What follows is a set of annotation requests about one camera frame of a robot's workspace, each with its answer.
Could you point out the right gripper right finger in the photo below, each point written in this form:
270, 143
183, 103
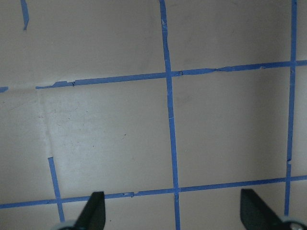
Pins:
255, 214

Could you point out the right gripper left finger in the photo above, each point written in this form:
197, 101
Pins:
93, 215

